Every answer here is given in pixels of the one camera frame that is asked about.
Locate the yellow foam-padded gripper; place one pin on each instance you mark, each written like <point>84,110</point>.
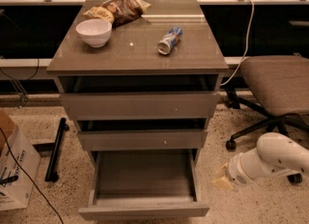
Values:
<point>236,171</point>

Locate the grey bottom drawer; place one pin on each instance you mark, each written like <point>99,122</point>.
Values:
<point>144,184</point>

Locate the grey drawer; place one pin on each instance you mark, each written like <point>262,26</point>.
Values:
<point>143,134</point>
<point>140,106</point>
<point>144,184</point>

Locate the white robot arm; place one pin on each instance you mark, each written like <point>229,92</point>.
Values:
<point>275,155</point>

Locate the grey drawer cabinet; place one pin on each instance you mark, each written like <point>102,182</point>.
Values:
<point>130,61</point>

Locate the grey middle drawer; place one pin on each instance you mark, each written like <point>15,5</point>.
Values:
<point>143,134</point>

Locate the grey top drawer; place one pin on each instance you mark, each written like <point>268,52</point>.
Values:
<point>140,106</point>

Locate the grey office chair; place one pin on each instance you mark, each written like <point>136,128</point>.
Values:
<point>280,85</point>

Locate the blue white can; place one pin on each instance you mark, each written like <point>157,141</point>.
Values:
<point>169,40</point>

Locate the black metal stand leg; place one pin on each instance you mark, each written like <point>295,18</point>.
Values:
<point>51,174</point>

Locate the white bowl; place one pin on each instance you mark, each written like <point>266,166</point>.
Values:
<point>94,32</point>

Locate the brown chip bag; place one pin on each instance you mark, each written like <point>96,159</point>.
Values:
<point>118,12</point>

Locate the white cardboard box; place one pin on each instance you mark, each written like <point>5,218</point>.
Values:
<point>19,162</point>

